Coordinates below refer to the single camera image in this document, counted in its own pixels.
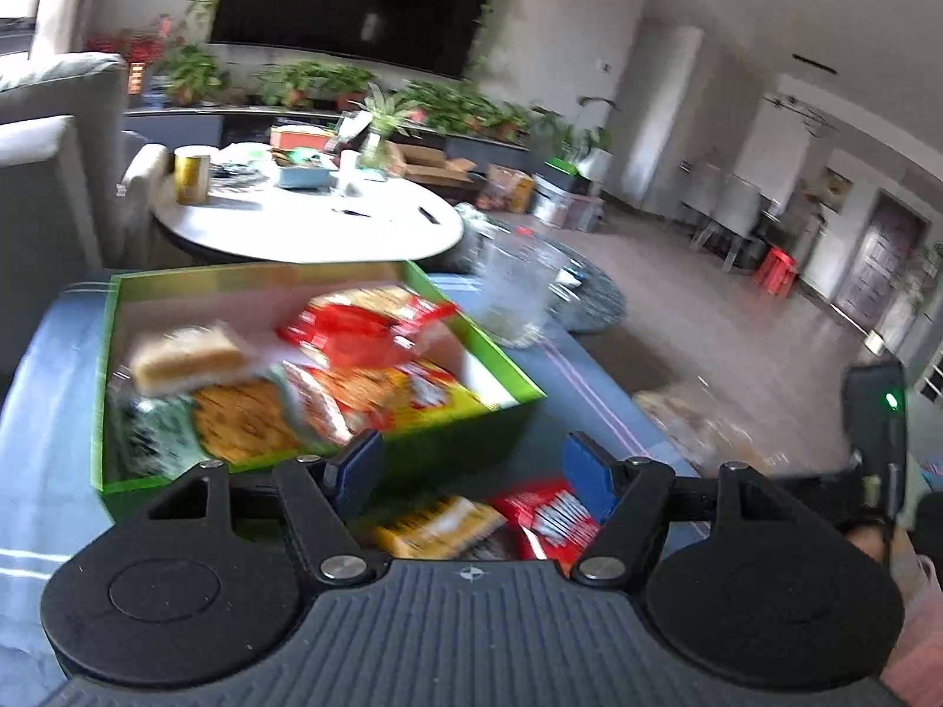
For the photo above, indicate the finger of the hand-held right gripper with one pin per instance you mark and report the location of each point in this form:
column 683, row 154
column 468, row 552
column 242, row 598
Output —
column 818, row 490

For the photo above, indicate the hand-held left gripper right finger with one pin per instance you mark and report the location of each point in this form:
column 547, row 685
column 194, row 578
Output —
column 589, row 470

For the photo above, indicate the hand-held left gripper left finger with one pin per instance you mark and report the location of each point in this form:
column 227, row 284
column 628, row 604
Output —
column 361, row 462

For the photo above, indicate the red white striped snack packet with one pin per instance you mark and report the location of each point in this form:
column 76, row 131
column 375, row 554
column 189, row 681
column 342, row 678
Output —
column 549, row 519

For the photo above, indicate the red yellow snack packet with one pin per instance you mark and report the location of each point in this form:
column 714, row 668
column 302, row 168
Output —
column 398, row 398

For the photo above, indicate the yellow orange snack packet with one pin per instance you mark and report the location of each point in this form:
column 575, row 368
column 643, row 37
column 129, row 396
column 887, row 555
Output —
column 442, row 526

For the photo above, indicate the green cardboard box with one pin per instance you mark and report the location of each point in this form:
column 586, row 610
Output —
column 471, row 445

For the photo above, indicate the green black snack packet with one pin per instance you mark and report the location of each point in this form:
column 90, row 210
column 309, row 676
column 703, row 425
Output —
column 221, row 420

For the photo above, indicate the tan cake packet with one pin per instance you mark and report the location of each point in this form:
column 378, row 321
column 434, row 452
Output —
column 191, row 359

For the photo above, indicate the person's right hand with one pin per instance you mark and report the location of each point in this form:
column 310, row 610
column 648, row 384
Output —
column 868, row 539

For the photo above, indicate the crumpled clear plastic bag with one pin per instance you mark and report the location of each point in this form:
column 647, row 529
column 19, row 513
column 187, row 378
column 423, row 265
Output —
column 685, row 420

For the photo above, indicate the brown door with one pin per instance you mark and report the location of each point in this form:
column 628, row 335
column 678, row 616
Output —
column 880, row 261

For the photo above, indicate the red stool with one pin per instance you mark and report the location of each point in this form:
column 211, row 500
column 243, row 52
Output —
column 776, row 271

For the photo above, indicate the dark marble round table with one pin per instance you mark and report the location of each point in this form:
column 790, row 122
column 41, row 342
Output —
column 589, row 294

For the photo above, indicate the white dining chair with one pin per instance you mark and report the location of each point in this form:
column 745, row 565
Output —
column 742, row 208
column 706, row 199

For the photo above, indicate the white oval table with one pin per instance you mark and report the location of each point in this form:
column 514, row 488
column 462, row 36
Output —
column 295, row 225

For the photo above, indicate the black pen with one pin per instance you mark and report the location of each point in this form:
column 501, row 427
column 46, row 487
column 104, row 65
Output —
column 352, row 212

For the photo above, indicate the small black marker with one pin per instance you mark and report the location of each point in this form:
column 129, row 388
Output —
column 429, row 216

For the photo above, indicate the clear plastic storage bin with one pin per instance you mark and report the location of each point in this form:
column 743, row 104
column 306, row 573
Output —
column 563, row 205

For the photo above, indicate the teal packet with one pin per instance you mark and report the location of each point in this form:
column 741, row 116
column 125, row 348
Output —
column 372, row 176

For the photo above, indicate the small white bottle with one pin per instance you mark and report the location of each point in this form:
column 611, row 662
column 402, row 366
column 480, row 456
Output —
column 348, row 173

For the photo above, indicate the light blue tray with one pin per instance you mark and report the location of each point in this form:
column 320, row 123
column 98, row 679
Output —
column 306, row 177

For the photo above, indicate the yellow orange bag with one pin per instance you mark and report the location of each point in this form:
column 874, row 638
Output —
column 508, row 190

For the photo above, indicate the black box with green lid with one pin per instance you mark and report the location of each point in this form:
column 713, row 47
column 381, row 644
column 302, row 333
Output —
column 563, row 168

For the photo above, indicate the open cardboard box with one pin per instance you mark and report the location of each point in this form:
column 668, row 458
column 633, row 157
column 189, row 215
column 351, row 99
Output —
column 435, row 162

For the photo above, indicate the white planter with leafy plant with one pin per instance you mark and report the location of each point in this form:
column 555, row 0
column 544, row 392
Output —
column 598, row 155

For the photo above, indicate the pile of dark wrappers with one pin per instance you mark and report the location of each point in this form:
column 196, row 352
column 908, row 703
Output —
column 239, row 166

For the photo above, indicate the glass vase with spider plant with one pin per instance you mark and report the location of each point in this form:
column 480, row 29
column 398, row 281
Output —
column 376, row 140

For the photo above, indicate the orange box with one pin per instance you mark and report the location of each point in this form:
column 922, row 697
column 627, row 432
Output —
column 298, row 138

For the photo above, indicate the yellow can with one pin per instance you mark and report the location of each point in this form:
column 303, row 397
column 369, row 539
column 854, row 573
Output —
column 193, row 175

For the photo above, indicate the row of potted green plants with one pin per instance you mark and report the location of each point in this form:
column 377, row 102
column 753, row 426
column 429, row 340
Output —
column 295, row 81

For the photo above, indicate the grey armchair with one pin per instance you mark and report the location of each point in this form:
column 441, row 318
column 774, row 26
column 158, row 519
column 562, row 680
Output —
column 51, row 162

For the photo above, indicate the black flat television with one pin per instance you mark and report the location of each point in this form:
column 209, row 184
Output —
column 346, row 0

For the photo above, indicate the red flowering plant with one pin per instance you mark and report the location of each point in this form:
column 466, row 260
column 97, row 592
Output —
column 140, row 40

